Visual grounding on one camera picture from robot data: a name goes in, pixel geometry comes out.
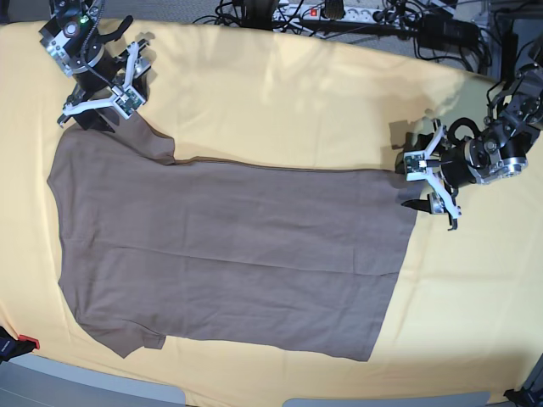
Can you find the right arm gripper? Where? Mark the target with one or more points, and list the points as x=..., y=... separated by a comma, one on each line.
x=104, y=70

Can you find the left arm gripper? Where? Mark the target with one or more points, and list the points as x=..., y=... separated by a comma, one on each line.
x=459, y=174

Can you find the brown T-shirt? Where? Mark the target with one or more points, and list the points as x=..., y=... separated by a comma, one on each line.
x=152, y=247

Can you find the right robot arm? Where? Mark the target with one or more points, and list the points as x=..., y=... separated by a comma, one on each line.
x=70, y=34

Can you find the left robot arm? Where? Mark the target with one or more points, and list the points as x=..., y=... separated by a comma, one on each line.
x=511, y=127

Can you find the black power adapter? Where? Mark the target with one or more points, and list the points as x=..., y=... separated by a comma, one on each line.
x=437, y=32

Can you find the white power strip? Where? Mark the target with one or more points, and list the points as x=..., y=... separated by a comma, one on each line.
x=309, y=13

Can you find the black clamp right corner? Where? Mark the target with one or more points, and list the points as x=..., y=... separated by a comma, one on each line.
x=529, y=395

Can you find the red black clamp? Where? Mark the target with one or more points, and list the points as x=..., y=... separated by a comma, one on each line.
x=11, y=347

